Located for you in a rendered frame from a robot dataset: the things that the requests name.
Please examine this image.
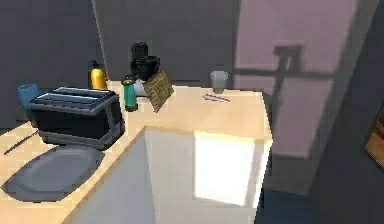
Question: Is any red and white pen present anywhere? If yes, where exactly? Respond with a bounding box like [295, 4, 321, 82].
[201, 93, 232, 104]

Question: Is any grey translucent cup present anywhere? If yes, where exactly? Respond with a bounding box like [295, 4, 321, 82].
[209, 70, 229, 95]

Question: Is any white bowl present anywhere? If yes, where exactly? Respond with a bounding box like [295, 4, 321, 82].
[133, 79, 150, 98]

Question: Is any white counter cabinet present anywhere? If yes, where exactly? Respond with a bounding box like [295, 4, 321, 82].
[0, 79, 274, 224]

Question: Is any green bottle with dark cap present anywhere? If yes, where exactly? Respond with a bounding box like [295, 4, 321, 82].
[121, 75, 139, 112]

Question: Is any yellow bottle with black cap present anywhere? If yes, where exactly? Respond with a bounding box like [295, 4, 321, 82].
[88, 60, 108, 91]

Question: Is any black and grey toaster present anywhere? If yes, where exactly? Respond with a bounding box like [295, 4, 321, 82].
[27, 86, 126, 151]

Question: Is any grey oval tray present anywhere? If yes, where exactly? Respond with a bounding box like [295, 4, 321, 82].
[0, 144, 106, 203]

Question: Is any blue cup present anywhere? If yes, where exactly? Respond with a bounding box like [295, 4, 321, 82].
[17, 83, 42, 110]

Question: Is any thin dark utensil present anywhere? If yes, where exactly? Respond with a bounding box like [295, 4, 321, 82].
[3, 129, 40, 156]

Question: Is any brown framed picture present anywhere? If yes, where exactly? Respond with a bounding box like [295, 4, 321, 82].
[364, 107, 384, 169]

